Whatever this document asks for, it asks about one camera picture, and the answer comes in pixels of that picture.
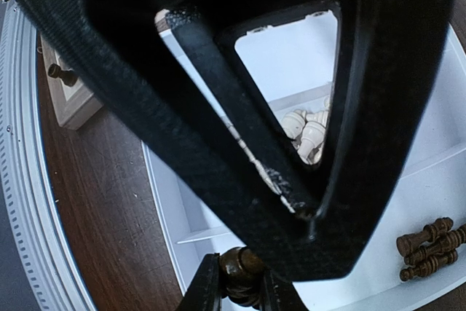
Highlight wooden chess board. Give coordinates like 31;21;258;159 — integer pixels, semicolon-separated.
40;35;103;130

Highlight pile of white chess pieces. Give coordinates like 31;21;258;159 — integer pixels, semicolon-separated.
225;95;332;213

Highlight front aluminium rail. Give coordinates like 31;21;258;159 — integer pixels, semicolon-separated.
1;0;95;310

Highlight pile of dark chess pieces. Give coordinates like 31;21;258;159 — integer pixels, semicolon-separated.
396;217;465;282

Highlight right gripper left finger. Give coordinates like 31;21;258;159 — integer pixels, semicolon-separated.
176;253;222;311

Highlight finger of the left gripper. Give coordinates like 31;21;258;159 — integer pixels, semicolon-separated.
17;0;453;282

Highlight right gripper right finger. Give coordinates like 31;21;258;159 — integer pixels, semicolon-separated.
262;270;308;311

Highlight white divided plastic tray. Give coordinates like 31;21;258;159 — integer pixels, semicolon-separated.
144;13;465;310

